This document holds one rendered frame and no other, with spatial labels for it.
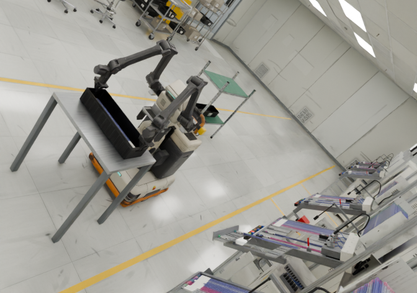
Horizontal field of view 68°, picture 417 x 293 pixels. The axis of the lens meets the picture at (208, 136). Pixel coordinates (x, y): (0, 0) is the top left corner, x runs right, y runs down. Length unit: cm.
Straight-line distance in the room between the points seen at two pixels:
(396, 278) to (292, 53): 1082
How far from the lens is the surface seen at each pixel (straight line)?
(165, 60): 239
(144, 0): 845
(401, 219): 237
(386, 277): 158
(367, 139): 1117
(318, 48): 1178
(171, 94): 247
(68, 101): 230
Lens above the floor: 205
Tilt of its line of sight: 23 degrees down
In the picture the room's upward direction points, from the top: 43 degrees clockwise
